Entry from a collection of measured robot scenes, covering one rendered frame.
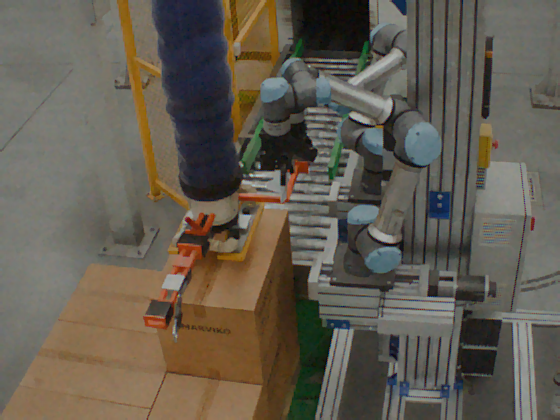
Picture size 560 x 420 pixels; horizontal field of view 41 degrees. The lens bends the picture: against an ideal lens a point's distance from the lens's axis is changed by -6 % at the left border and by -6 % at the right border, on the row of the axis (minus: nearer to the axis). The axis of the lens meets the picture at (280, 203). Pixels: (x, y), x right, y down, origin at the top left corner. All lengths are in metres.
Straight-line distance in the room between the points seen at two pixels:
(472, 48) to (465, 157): 0.40
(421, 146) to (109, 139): 2.32
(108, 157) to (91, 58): 0.61
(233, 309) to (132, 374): 0.61
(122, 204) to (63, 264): 0.54
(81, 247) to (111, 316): 1.41
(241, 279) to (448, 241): 0.77
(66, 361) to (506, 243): 1.83
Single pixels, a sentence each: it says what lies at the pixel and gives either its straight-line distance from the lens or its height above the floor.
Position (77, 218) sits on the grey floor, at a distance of 5.06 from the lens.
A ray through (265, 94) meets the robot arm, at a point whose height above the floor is 1.85.
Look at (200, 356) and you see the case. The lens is 3.02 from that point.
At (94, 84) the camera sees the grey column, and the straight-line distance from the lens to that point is 4.13.
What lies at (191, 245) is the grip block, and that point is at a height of 1.21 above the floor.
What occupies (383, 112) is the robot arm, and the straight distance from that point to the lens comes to 2.40.
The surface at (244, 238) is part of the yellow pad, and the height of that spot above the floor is 1.08.
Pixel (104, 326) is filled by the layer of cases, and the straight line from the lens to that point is 3.42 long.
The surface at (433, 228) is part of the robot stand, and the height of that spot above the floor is 1.12.
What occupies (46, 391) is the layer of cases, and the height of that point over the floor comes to 0.54.
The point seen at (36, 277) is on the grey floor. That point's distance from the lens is 4.68.
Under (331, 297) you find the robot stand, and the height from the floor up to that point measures 0.92.
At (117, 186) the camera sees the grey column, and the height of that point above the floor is 0.45.
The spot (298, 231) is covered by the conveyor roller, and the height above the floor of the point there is 0.54.
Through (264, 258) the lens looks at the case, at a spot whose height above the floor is 0.94.
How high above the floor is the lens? 2.83
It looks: 36 degrees down
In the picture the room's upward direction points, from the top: 5 degrees counter-clockwise
